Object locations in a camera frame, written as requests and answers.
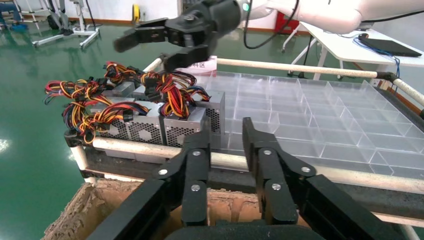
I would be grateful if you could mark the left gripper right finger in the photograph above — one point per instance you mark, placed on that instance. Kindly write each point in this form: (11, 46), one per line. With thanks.
(275, 192)

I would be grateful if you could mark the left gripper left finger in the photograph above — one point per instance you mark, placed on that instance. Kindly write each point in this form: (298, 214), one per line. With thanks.
(195, 185)

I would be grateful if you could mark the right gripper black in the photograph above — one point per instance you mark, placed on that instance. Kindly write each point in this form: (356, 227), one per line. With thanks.
(205, 23)

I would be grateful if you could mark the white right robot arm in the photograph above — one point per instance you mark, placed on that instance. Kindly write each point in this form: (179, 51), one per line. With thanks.
(331, 13)

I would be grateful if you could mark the white sign with characters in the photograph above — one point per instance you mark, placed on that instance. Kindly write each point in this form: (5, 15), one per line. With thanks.
(205, 66)

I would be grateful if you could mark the yellow floor fan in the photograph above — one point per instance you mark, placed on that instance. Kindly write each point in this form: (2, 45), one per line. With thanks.
(136, 13)

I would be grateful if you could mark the white metal floor stand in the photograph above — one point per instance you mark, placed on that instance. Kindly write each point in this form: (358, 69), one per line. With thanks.
(86, 33)

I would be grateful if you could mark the clear acrylic divider tray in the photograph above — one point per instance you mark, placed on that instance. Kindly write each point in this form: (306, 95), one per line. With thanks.
(314, 112)

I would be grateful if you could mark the torn brown cardboard box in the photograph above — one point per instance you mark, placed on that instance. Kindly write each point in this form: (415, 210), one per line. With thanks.
(99, 205)

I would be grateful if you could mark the red cabinet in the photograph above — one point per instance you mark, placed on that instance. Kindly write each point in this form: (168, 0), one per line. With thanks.
(286, 29)

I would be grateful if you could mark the white table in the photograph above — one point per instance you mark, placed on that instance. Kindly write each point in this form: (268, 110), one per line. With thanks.
(331, 46)

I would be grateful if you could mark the person in blue jeans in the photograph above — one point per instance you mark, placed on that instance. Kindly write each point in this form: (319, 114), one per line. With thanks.
(10, 8)

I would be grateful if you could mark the black computer mouse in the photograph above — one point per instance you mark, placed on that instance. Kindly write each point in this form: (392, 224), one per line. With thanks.
(363, 35)

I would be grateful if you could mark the black laptop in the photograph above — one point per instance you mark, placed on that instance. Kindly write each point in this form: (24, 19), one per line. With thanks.
(391, 46)

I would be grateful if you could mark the white tube cart frame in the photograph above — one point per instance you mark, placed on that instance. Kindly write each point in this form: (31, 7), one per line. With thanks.
(142, 147)

